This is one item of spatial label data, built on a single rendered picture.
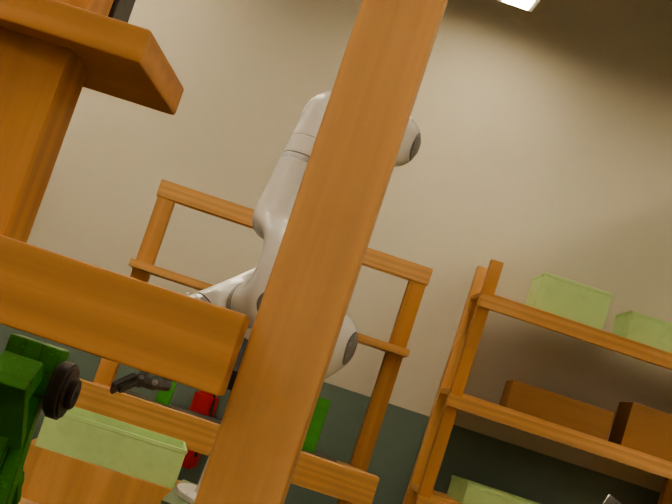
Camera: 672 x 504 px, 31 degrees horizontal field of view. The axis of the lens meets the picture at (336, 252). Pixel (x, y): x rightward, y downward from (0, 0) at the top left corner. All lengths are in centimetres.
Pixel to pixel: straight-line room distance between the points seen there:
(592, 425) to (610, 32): 251
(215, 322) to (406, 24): 40
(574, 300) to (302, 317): 567
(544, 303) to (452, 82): 157
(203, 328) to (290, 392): 12
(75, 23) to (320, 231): 35
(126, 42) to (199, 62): 616
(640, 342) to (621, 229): 90
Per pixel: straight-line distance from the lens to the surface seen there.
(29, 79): 141
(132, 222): 736
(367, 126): 134
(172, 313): 128
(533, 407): 692
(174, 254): 732
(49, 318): 130
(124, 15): 154
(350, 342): 220
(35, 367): 152
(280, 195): 196
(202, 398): 712
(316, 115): 201
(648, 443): 711
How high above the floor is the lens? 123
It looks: 6 degrees up
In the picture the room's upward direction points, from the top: 18 degrees clockwise
